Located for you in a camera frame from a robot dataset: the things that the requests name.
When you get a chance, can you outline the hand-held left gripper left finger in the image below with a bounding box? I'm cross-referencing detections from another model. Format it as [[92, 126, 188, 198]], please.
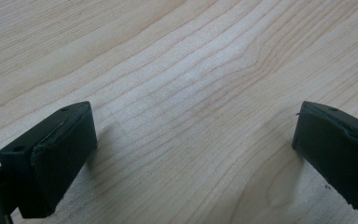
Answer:
[[0, 100, 99, 219]]

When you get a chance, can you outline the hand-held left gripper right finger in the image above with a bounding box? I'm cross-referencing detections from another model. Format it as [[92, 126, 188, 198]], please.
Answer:
[[291, 100, 358, 218]]

